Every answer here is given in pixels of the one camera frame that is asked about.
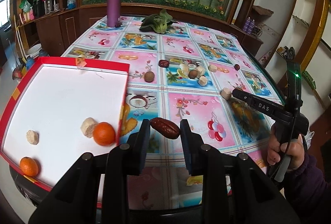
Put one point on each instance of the blue thermos jugs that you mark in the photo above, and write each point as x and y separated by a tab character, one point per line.
31	59

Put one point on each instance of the orange mandarin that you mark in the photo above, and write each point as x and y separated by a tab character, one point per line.
29	166
104	134

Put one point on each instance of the colourful printed tablecloth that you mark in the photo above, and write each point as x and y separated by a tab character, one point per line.
231	126

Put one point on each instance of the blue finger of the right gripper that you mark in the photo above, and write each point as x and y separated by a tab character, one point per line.
271	109

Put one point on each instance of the person's right hand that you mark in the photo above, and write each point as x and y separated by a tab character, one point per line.
295	150

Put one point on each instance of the small beige cake round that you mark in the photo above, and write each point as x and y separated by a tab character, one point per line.
32	137

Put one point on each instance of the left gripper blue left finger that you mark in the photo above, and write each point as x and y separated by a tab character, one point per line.
139	143

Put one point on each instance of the brown longan fruit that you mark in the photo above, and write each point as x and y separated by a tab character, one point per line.
149	76

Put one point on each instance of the round beige cake piece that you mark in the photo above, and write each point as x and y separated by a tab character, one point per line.
212	68

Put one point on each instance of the purple thermos bottle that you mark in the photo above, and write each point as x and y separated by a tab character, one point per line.
113	12

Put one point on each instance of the green bok choy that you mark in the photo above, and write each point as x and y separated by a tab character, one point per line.
158	23

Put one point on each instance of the red white tray box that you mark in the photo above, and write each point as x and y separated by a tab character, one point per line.
53	99

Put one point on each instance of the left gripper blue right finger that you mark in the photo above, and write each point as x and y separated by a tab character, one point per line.
194	155

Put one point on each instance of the wrinkled red date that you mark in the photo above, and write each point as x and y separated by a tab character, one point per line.
165	127

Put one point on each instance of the large beige cake block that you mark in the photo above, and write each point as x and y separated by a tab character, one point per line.
88	126

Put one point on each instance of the beige cake chunk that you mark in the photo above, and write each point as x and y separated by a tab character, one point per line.
200	70
203	81
226	93

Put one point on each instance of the purple spray bottles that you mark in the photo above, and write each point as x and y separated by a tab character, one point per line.
248	25

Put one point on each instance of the dark red date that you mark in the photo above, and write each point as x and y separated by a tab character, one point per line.
163	63

